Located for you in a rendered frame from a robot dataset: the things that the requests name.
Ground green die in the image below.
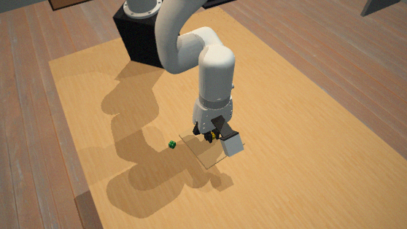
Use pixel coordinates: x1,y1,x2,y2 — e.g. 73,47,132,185
168,141,176,149

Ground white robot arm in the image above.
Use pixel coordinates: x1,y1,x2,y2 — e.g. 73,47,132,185
123,0,244,157

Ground beige flat mat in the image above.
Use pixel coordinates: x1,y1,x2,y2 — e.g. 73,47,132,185
179,125,227,169

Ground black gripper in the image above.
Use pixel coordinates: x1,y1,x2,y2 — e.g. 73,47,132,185
193,95,233,143

